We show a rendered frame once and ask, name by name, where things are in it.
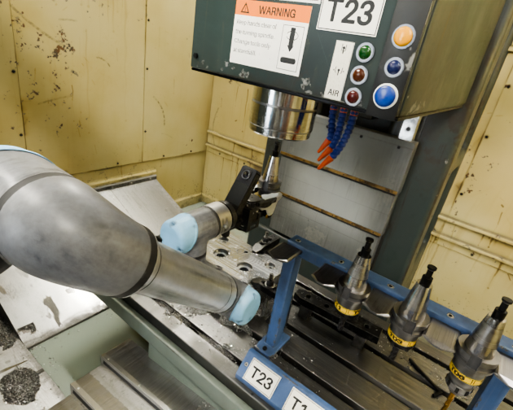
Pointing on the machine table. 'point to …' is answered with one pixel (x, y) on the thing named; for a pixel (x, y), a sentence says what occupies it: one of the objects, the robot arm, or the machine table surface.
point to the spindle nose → (282, 115)
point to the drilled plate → (242, 260)
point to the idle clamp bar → (366, 330)
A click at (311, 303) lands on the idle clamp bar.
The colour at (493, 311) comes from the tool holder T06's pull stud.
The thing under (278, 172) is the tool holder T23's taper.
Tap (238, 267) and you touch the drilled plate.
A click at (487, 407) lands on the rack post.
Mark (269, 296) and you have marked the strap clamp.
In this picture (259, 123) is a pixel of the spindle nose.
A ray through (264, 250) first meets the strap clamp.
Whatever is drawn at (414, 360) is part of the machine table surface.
